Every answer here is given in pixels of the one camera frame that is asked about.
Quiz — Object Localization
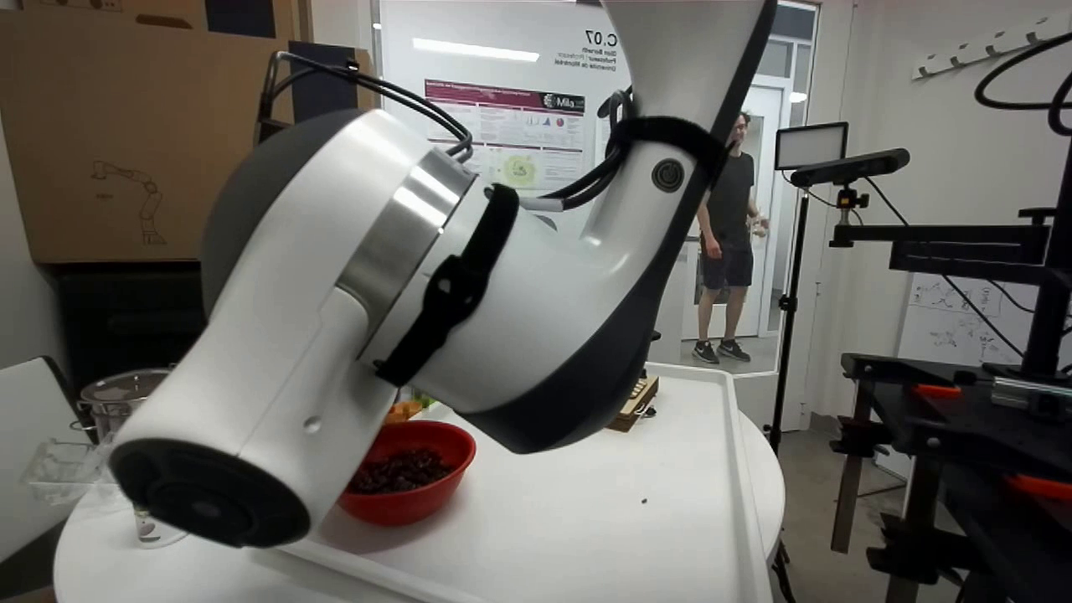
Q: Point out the person in black clothes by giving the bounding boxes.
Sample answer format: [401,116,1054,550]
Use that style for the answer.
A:
[691,110,774,368]

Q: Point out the white wall hook rail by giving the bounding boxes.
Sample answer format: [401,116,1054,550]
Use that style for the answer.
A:
[911,8,1072,80]

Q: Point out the red bowl with beans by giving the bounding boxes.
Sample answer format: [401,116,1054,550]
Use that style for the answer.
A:
[336,419,480,528]

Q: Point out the black bar camera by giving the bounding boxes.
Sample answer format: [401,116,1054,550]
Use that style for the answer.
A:
[788,144,914,190]

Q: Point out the wooden busy board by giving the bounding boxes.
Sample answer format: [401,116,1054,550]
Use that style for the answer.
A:
[611,371,662,434]

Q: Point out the orange toy food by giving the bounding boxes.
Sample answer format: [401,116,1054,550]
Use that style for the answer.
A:
[381,387,428,427]

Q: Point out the large cardboard box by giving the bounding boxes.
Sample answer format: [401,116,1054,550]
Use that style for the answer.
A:
[0,8,390,269]

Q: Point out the wall poster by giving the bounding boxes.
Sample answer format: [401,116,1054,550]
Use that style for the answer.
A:
[420,77,592,194]

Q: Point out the thick black hanging cables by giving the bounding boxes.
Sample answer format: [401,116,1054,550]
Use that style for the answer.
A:
[972,25,1072,139]

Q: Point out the black light stand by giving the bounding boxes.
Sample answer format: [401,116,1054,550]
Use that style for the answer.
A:
[763,194,813,447]

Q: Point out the white plastic tray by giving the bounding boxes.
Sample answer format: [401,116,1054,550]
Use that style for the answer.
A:
[251,357,756,603]

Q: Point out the black light panel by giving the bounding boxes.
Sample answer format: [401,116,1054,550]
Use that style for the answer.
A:
[774,120,851,174]

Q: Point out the black cabinet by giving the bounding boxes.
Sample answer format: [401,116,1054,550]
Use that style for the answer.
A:
[46,259,227,398]

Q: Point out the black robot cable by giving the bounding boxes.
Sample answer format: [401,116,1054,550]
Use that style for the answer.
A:
[259,45,640,212]

